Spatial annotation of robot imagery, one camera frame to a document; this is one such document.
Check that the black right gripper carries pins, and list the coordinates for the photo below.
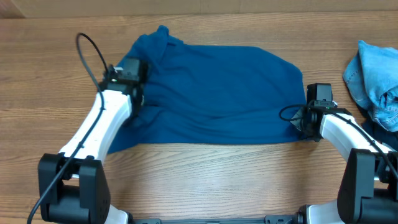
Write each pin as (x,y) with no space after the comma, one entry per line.
(300,121)

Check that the dark blue polo shirt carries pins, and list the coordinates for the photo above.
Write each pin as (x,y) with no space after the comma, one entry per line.
(206,94)

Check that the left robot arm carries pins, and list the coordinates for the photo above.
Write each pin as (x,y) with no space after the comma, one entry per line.
(72,182)

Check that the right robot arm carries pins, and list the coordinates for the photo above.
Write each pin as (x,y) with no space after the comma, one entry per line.
(368,190)

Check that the light blue denim jeans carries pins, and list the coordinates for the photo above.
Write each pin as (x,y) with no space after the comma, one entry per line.
(371,78)

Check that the dark navy garment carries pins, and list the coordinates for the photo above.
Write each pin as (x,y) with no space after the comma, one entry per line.
(387,138)

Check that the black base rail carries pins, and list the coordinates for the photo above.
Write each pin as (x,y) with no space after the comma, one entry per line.
(217,220)

